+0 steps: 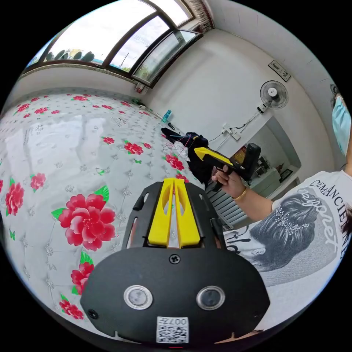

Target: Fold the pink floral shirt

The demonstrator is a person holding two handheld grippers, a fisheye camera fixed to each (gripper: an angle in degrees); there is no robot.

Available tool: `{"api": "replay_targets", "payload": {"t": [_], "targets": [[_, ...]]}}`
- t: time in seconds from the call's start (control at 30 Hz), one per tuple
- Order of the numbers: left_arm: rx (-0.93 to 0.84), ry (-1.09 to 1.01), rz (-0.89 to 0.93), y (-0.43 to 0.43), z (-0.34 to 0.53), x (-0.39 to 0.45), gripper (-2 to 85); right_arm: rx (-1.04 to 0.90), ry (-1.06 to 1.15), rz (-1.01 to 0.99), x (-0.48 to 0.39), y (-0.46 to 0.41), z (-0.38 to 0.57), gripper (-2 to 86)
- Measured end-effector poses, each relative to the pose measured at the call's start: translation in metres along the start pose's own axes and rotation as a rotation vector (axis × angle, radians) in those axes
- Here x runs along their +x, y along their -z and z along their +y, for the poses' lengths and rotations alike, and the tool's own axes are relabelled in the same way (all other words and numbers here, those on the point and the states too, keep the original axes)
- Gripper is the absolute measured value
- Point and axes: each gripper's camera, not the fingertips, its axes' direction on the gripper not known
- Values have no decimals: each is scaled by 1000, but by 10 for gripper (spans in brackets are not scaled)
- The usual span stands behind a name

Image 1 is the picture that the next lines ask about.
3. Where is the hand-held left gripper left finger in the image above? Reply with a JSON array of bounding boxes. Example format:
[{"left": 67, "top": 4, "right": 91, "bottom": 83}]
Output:
[{"left": 148, "top": 178, "right": 175, "bottom": 247}]

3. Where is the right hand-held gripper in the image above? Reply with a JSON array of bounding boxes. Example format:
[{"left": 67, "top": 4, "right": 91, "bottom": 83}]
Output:
[{"left": 193, "top": 147, "right": 250, "bottom": 193}]

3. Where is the person's right forearm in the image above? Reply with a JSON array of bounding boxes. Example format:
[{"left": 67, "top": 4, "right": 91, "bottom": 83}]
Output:
[{"left": 233, "top": 187, "right": 276, "bottom": 222}]

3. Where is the window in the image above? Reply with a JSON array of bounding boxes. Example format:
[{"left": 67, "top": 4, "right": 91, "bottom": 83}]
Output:
[{"left": 24, "top": 0, "right": 205, "bottom": 89}]

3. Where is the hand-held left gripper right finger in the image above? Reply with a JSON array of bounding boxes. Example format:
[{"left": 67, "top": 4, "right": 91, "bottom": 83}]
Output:
[{"left": 174, "top": 179, "right": 201, "bottom": 248}]

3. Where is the white cabinet with items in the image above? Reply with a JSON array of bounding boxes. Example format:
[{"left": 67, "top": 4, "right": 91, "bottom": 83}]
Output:
[{"left": 247, "top": 154, "right": 301, "bottom": 199}]

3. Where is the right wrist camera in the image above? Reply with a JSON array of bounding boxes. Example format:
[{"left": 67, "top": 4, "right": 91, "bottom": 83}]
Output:
[{"left": 245, "top": 143, "right": 262, "bottom": 181}]

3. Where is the white radiator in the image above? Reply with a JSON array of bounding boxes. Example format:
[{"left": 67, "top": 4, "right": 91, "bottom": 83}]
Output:
[{"left": 204, "top": 181, "right": 249, "bottom": 229}]

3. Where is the framed wall notice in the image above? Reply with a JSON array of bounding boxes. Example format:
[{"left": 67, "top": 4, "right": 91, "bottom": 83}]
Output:
[{"left": 268, "top": 59, "right": 292, "bottom": 83}]

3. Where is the person's body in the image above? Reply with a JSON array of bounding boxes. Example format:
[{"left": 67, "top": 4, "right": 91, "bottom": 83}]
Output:
[{"left": 222, "top": 83, "right": 352, "bottom": 331}]

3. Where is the white power strip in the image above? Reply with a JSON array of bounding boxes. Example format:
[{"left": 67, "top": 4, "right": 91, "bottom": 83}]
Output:
[{"left": 222, "top": 123, "right": 242, "bottom": 141}]

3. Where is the white wall fan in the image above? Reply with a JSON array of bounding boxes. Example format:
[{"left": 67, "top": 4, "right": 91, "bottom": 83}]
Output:
[{"left": 259, "top": 80, "right": 290, "bottom": 111}]

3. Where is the curtain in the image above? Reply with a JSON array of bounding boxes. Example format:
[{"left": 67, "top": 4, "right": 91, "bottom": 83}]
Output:
[{"left": 183, "top": 0, "right": 216, "bottom": 31}]

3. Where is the pile of clothes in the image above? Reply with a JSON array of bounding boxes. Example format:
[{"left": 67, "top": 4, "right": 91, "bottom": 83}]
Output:
[{"left": 160, "top": 126, "right": 218, "bottom": 191}]

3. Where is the person's right hand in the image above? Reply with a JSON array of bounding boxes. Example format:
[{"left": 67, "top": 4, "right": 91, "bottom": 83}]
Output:
[{"left": 211, "top": 168, "right": 247, "bottom": 199}]

